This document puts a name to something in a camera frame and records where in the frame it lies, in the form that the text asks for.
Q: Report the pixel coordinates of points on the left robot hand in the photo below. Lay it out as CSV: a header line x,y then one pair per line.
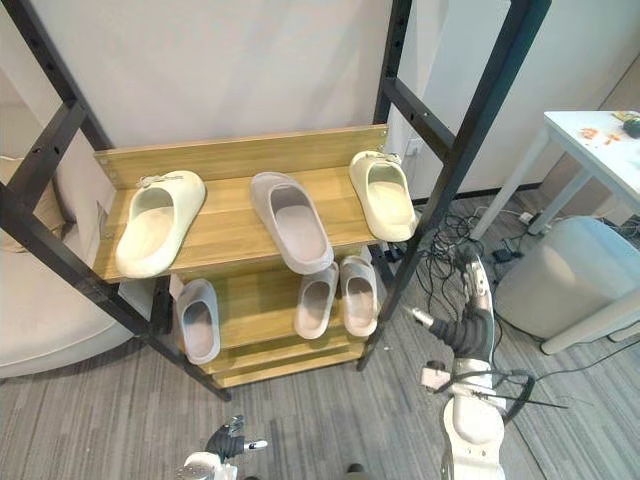
x,y
227,442

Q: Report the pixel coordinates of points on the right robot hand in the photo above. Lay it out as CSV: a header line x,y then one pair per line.
x,y
470,335

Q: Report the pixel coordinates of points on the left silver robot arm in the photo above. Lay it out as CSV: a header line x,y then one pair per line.
x,y
200,467

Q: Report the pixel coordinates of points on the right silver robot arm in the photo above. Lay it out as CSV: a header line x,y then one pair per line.
x,y
472,425

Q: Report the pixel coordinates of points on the black power adapter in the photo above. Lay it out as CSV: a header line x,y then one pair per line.
x,y
502,255

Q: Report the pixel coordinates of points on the low wooden shelf board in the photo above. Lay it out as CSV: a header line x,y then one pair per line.
x,y
285,362

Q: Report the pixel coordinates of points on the white round bin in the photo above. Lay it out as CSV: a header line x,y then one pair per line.
x,y
565,275

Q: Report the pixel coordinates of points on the small beige slipper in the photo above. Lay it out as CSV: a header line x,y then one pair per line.
x,y
315,310
360,300

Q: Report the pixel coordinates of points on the small grey slipper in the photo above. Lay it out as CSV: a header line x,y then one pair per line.
x,y
199,330

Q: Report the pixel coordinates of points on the white power strip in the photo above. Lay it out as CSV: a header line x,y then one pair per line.
x,y
526,217

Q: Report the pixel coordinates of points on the medium wooden shelf board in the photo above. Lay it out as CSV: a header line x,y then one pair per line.
x,y
255,310

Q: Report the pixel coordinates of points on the cream slipper with charm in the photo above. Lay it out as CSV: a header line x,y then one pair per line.
x,y
150,235
387,200

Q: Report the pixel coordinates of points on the large grey slipper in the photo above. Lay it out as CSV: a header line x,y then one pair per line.
x,y
297,230

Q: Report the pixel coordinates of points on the white table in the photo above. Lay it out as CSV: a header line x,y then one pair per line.
x,y
595,150

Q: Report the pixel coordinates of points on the wide wooden shelf board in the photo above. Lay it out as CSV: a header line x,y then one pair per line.
x,y
230,210

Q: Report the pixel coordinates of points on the white sofa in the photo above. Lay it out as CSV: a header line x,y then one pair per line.
x,y
35,310

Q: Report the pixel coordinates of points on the orange scraps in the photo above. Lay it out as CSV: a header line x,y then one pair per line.
x,y
588,133

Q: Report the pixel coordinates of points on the dark round object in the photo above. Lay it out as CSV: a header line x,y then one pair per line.
x,y
632,125

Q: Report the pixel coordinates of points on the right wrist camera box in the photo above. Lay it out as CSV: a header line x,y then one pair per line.
x,y
433,378

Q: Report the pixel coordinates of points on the black metal rack frame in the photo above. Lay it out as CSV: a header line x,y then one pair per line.
x,y
452,145

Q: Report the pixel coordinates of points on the white wall socket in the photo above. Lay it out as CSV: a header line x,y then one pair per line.
x,y
413,148

